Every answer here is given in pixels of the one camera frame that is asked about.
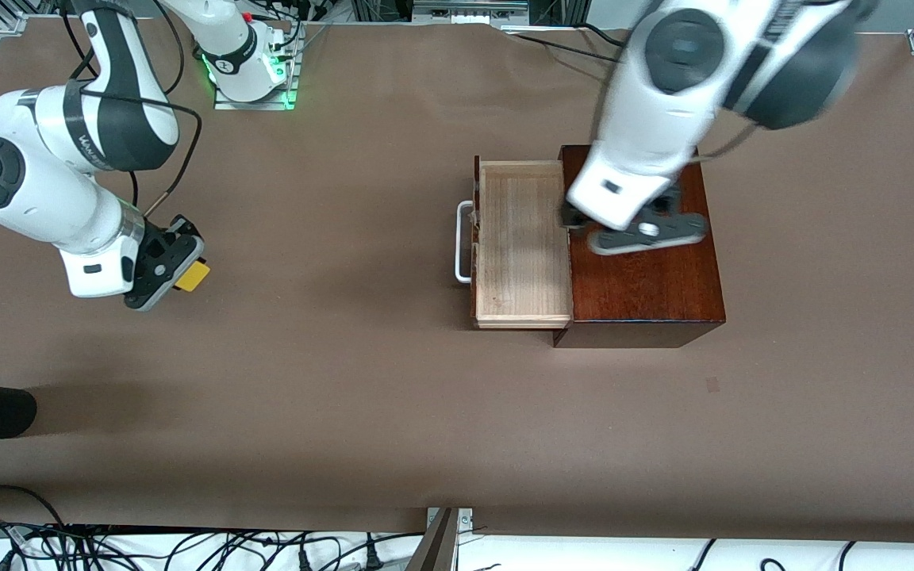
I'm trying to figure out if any yellow block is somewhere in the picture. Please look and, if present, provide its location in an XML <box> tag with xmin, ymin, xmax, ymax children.
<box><xmin>174</xmin><ymin>262</ymin><xmax>211</xmax><ymax>293</ymax></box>

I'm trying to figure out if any wooden drawer with white handle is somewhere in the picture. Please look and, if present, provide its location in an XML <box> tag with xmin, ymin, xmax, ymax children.
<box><xmin>455</xmin><ymin>156</ymin><xmax>573</xmax><ymax>330</ymax></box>

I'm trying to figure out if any dark wooden cabinet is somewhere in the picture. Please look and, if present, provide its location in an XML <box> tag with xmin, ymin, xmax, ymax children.
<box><xmin>552</xmin><ymin>145</ymin><xmax>728</xmax><ymax>350</ymax></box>

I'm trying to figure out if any grey metal box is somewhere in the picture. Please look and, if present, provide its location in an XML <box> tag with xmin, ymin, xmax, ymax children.
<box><xmin>413</xmin><ymin>0</ymin><xmax>529</xmax><ymax>25</ymax></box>

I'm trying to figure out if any paper table cover sheet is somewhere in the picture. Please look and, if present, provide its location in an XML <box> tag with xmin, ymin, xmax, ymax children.
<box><xmin>0</xmin><ymin>16</ymin><xmax>914</xmax><ymax>544</ymax></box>

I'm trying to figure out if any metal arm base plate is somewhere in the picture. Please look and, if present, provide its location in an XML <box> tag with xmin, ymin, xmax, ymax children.
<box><xmin>213</xmin><ymin>48</ymin><xmax>299</xmax><ymax>110</ymax></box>

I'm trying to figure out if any aluminium bracket with beam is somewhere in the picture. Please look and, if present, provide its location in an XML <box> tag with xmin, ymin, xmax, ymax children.
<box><xmin>405</xmin><ymin>508</ymin><xmax>475</xmax><ymax>571</ymax></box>

